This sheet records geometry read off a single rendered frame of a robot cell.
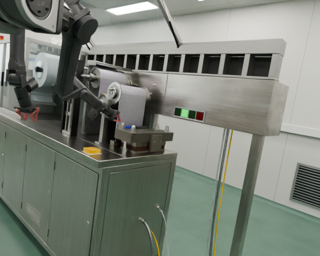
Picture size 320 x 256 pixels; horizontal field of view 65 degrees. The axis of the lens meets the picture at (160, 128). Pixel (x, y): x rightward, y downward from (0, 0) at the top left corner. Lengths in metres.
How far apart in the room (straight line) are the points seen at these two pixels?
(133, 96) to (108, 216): 0.78
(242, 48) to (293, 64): 2.38
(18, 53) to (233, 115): 1.16
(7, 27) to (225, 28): 3.96
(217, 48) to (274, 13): 2.62
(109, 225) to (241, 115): 0.97
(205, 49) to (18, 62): 1.06
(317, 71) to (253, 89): 2.39
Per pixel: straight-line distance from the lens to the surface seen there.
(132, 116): 1.76
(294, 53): 3.95
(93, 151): 1.46
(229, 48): 1.62
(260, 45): 1.54
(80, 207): 1.61
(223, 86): 1.58
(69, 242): 1.78
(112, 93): 1.70
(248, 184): 1.70
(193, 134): 4.48
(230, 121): 1.54
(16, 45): 1.41
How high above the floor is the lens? 1.27
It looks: 7 degrees down
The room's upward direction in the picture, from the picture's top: 8 degrees clockwise
